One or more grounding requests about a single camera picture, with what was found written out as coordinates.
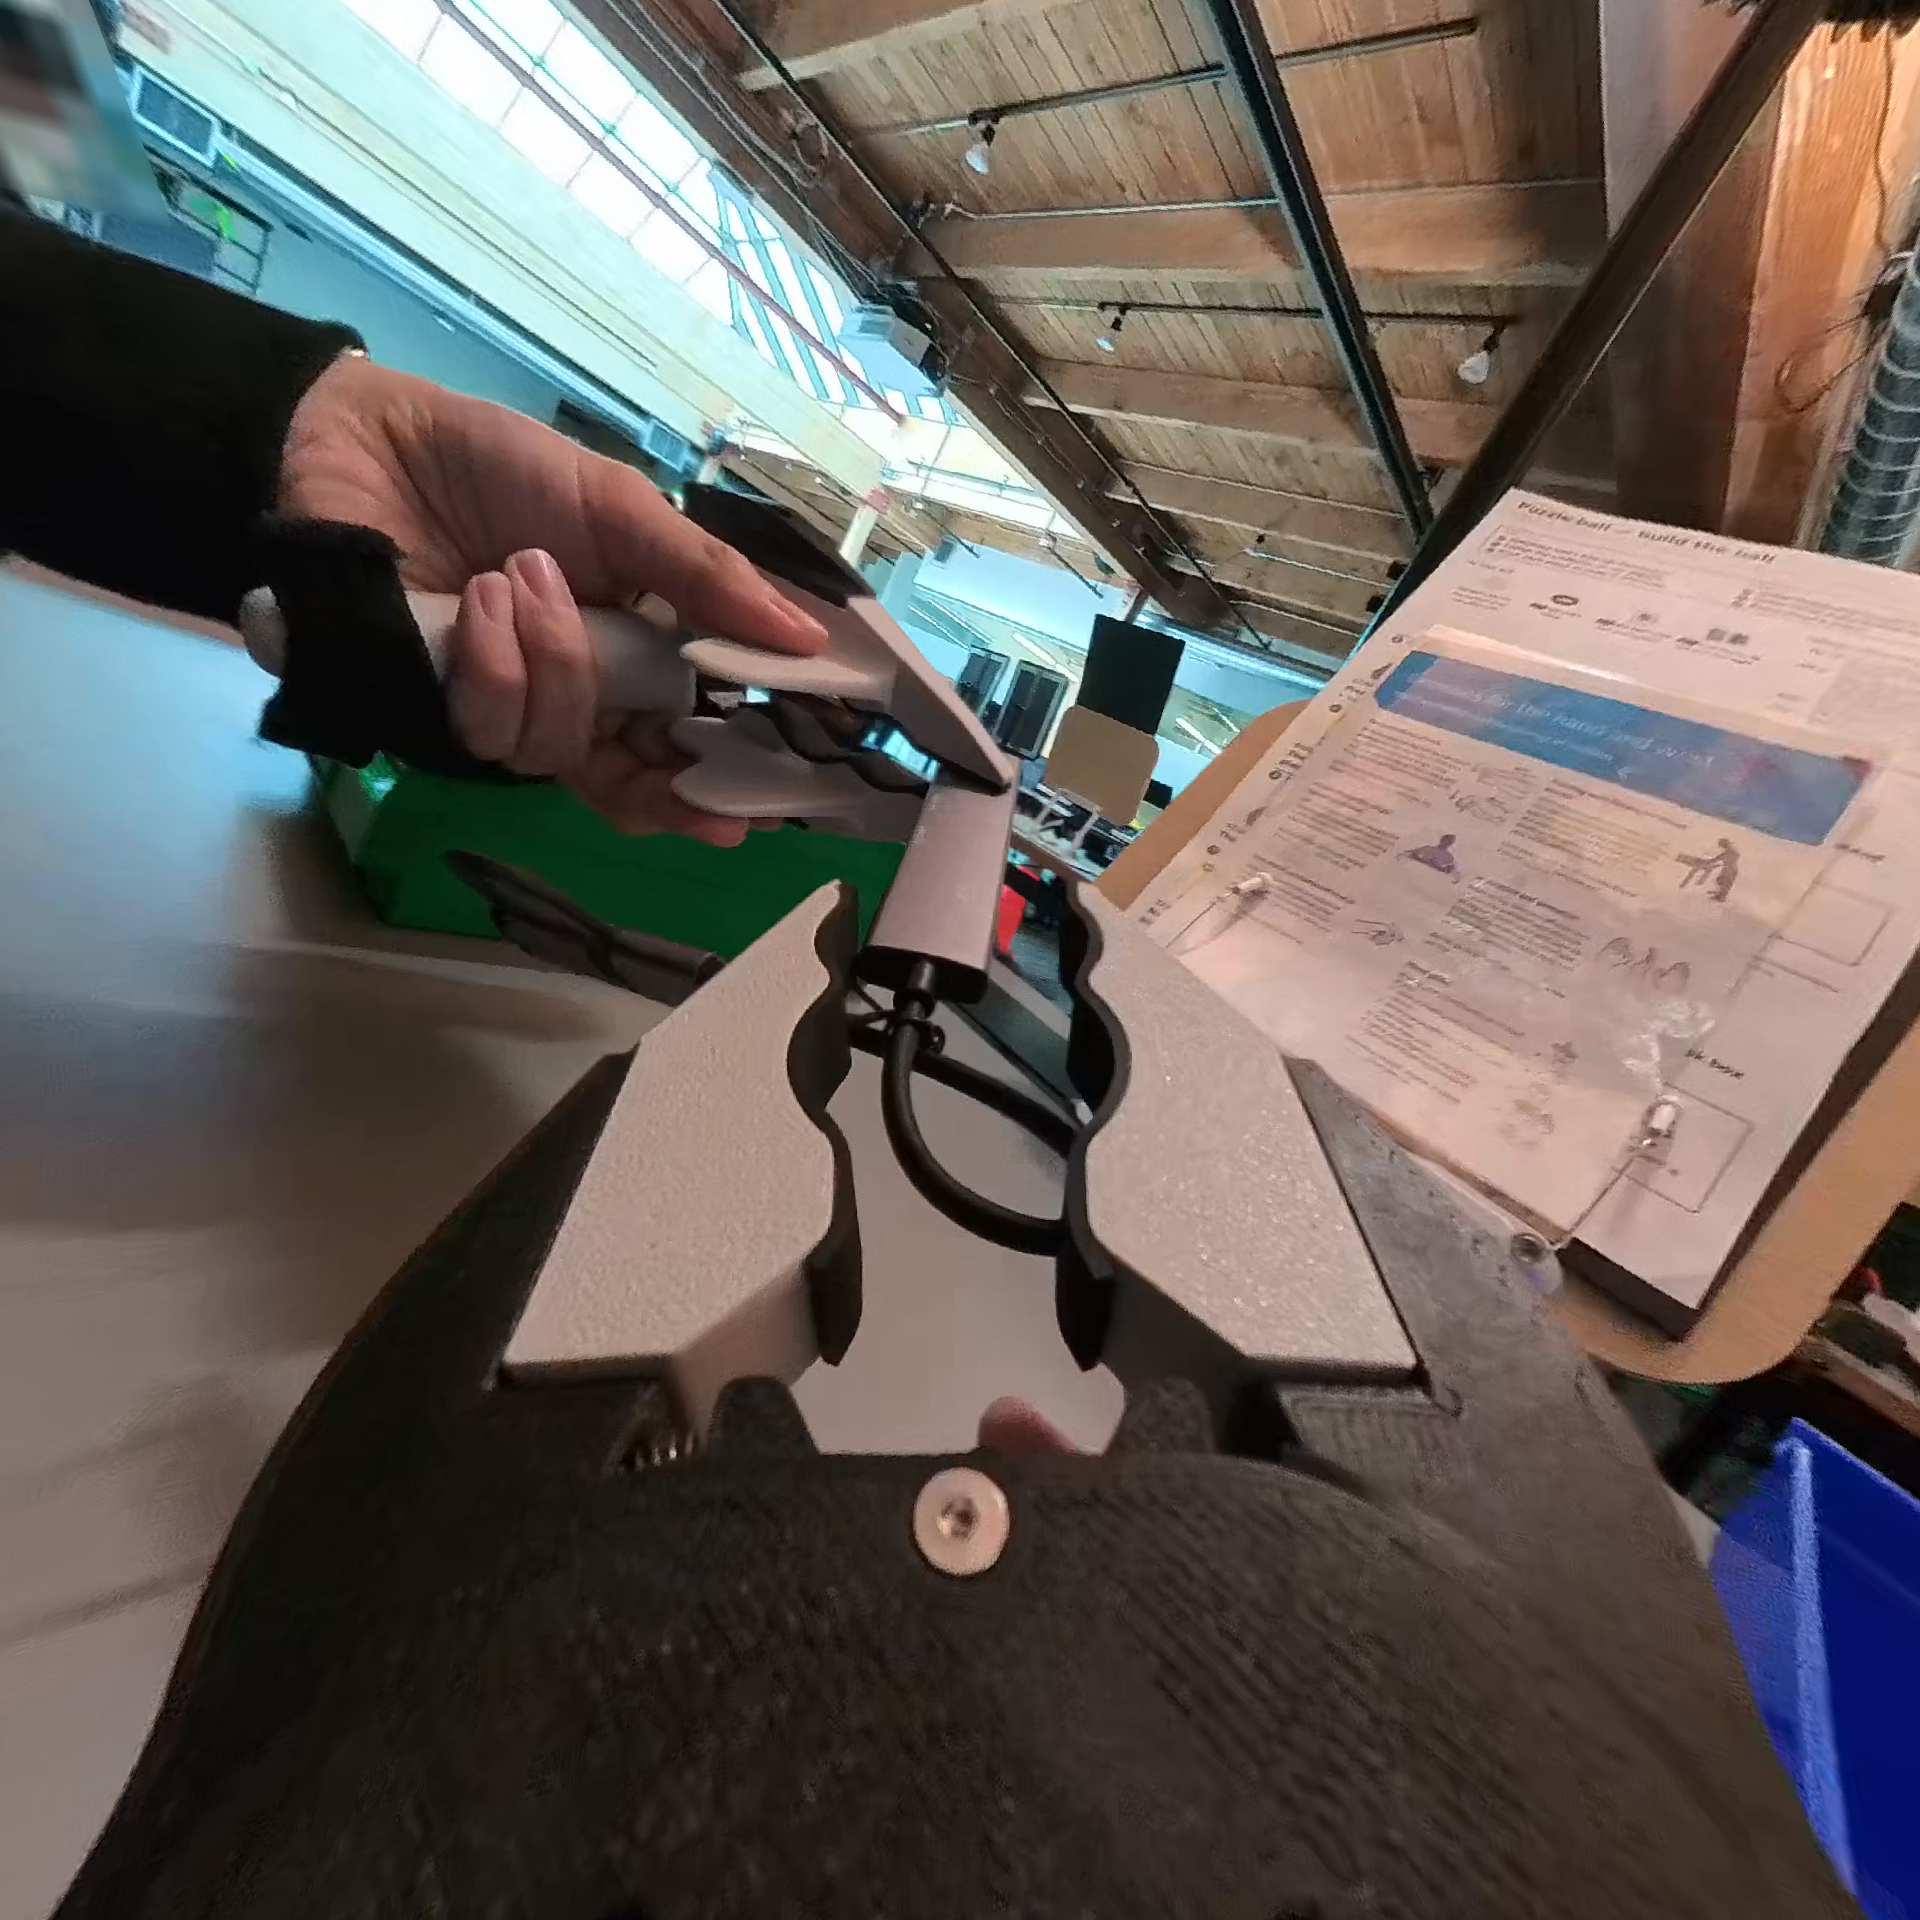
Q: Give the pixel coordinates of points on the person's left forearm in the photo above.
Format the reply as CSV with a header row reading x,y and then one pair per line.
x,y
120,406

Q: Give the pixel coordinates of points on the green plastic bin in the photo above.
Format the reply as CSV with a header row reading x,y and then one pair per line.
x,y
405,839

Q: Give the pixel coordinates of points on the black monitor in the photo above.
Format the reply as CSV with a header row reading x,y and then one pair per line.
x,y
983,682
1036,704

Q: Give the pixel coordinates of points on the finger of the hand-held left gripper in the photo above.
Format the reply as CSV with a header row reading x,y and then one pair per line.
x,y
765,774
901,675

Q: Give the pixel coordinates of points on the ceiling track spotlight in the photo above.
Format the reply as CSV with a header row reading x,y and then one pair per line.
x,y
1107,332
1478,360
979,148

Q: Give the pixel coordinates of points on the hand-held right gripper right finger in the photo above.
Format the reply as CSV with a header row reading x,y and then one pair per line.
x,y
1215,1200

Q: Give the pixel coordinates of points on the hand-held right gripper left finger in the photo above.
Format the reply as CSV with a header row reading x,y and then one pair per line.
x,y
691,1200

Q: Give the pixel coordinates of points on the white ceiling unit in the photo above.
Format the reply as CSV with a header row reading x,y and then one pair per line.
x,y
887,341

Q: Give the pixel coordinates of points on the silver flexible duct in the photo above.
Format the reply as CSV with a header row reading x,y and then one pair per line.
x,y
1876,422

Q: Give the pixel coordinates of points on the white instruction sheet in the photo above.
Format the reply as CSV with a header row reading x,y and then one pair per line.
x,y
1651,570

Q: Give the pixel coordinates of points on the black standing panel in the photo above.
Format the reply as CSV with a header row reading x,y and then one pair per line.
x,y
1127,669

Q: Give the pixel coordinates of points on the tan board panel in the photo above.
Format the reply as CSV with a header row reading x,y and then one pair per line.
x,y
1099,758

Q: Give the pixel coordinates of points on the blue plastic bin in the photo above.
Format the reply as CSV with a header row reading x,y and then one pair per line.
x,y
1829,1652

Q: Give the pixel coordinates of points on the person's left hand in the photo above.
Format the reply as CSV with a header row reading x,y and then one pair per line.
x,y
451,482

